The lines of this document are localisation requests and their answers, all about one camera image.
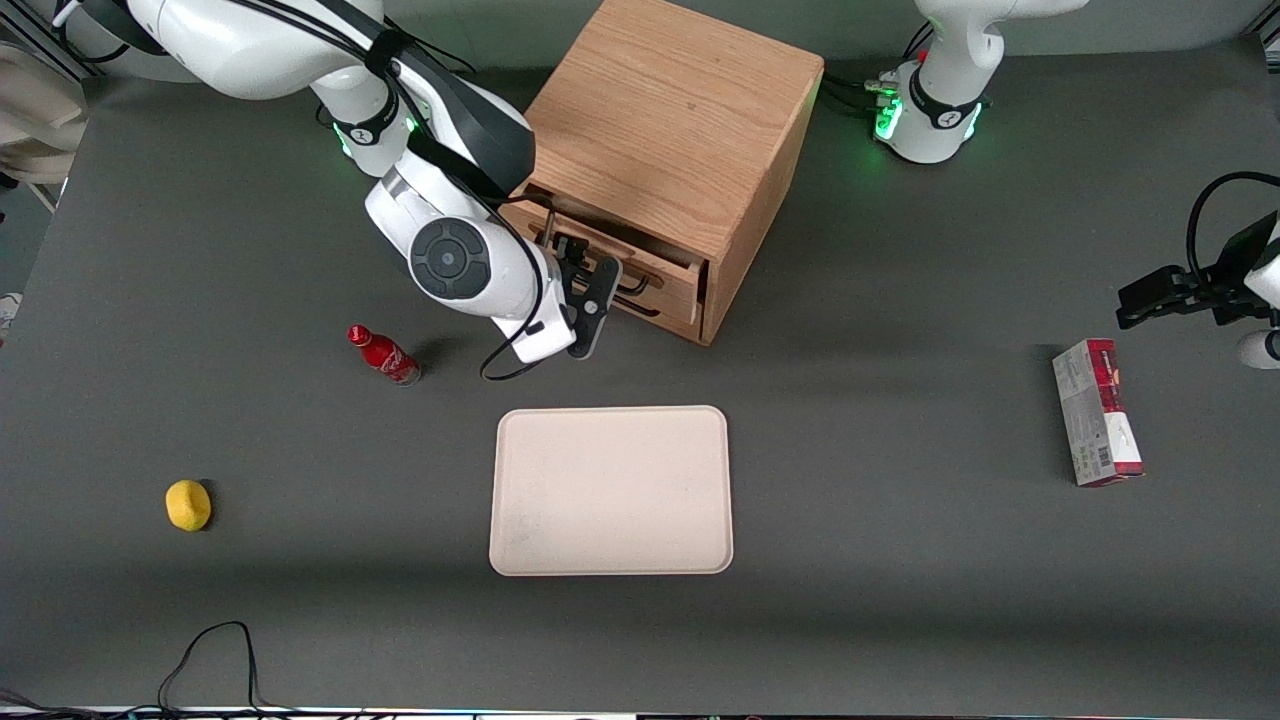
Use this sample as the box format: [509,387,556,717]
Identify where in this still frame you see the red plaid carton box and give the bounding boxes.
[1052,338,1146,488]

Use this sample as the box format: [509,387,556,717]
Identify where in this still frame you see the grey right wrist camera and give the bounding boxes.
[570,257,624,360]

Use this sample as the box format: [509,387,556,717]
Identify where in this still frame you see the wooden drawer with black handle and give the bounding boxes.
[500,185,709,336]

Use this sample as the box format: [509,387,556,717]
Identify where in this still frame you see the wooden drawer cabinet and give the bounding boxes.
[498,0,826,347]

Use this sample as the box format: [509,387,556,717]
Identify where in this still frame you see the black cables at arm base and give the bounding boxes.
[822,70,901,113]

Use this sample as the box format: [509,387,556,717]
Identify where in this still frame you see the aluminium frame profile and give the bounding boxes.
[0,0,81,81]

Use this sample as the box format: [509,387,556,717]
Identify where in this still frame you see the thin black cable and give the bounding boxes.
[0,620,301,720]

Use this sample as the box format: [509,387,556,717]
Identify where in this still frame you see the black looped camera cable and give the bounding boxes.
[1186,172,1280,291]

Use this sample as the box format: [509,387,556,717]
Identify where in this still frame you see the beige plastic tray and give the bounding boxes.
[488,405,735,577]

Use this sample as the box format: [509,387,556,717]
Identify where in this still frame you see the small red bottle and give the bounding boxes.
[347,324,423,387]

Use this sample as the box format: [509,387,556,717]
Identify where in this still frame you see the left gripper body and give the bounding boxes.
[1215,212,1280,306]

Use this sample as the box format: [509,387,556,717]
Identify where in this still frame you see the yellow lemon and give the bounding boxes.
[165,479,213,533]

